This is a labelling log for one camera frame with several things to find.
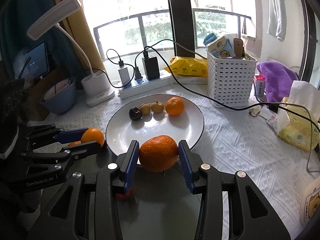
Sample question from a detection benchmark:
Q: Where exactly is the small red white box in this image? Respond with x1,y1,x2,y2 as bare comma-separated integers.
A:
253,74,266,97

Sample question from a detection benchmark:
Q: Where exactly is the grey oval placemat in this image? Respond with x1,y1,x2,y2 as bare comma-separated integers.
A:
39,144,203,240

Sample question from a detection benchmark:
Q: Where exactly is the small mandarin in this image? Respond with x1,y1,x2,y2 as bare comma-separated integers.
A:
68,141,81,147
165,96,184,116
80,128,105,147

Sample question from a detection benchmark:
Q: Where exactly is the white plate black rim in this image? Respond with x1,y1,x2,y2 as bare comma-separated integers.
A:
105,94,204,155

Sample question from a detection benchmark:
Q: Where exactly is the carton in basket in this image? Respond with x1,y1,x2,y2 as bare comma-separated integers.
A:
203,33,245,59

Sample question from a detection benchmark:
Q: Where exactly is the white desk lamp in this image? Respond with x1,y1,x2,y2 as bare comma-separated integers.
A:
27,0,114,106

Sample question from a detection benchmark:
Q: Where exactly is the yellow small fruit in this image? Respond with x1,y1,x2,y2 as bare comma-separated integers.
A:
150,101,164,114
139,103,151,115

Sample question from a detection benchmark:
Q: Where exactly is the blue bowl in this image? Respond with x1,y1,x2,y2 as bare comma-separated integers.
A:
39,77,76,114

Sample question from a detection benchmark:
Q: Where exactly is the tablet screen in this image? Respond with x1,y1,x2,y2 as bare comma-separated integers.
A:
23,42,49,79

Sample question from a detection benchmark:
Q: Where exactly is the yellow small fruit back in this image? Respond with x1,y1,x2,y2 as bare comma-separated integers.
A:
150,101,164,114

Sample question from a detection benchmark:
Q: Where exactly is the purple cloth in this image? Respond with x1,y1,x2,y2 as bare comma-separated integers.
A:
257,62,298,102

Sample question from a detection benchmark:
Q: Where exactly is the white textured tablecloth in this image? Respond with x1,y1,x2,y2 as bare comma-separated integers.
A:
27,83,320,240

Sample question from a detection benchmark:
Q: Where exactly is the white charger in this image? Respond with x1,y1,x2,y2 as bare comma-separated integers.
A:
118,67,130,86

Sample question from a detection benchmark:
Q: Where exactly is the white printed packet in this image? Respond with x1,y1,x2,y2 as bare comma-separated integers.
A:
299,177,320,225

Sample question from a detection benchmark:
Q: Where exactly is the dark cherry with stem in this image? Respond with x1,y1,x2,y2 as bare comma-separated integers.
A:
129,101,154,121

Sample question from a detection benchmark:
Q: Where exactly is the black plug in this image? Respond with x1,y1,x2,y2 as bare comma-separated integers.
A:
134,66,142,80

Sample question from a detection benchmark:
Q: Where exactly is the yellow snack packet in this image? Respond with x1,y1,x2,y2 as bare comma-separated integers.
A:
164,56,208,77

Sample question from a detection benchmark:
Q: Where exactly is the white power strip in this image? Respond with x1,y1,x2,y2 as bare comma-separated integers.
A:
118,70,174,99

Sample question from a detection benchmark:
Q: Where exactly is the hanging white cloth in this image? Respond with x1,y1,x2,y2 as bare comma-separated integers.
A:
267,0,287,42

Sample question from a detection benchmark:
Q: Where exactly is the white perforated basket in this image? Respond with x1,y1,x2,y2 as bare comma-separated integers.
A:
207,52,257,108

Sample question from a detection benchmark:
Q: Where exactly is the large orange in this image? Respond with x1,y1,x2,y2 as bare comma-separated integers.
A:
139,135,179,172

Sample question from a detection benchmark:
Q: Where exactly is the red tomato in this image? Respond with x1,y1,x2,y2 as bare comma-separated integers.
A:
116,189,135,203

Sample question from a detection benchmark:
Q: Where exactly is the black charger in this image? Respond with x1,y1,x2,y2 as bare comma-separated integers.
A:
142,56,160,80

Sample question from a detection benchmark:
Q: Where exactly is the yellow tissue pack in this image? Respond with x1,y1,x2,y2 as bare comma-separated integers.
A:
277,81,319,152

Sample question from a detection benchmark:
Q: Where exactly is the long black cable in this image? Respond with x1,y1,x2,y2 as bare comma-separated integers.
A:
134,39,320,173

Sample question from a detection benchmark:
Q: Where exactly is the yellow curtain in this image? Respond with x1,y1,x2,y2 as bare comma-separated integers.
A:
55,0,105,70

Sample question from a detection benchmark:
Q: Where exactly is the yellow small fruit front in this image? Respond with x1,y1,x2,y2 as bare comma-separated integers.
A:
139,103,151,115

